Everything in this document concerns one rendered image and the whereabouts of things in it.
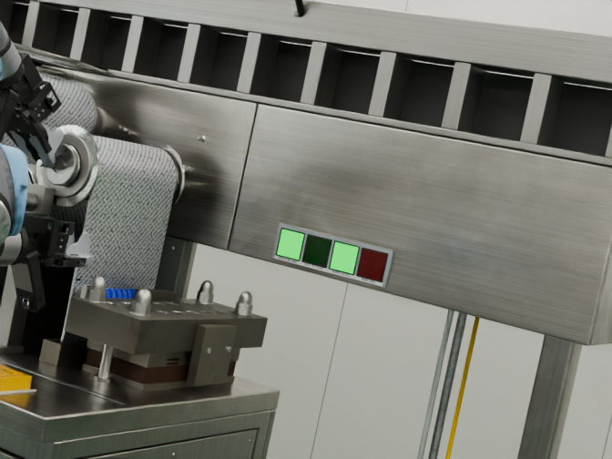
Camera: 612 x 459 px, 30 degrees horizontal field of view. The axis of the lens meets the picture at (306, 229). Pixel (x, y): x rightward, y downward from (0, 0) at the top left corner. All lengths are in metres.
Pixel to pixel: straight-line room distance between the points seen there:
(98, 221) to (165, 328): 0.25
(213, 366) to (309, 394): 2.78
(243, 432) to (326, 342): 2.65
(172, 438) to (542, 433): 0.67
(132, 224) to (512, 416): 2.59
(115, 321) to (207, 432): 0.27
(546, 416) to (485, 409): 2.38
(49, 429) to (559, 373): 0.93
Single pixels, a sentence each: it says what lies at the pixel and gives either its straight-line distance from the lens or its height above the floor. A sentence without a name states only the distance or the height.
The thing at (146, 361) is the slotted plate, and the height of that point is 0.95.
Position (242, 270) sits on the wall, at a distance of 5.04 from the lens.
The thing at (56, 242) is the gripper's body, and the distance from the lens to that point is 1.98.
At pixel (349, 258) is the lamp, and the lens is 2.12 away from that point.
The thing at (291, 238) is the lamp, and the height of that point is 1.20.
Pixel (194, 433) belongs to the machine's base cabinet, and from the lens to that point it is 2.05.
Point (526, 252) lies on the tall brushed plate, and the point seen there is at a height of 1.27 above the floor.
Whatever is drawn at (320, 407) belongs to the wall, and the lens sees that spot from 4.85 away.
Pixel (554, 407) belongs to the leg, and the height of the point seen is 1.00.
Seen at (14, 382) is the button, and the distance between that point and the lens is 1.85.
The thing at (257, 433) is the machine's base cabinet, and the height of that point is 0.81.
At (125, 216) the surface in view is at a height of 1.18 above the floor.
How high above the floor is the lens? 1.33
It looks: 3 degrees down
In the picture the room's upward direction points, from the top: 12 degrees clockwise
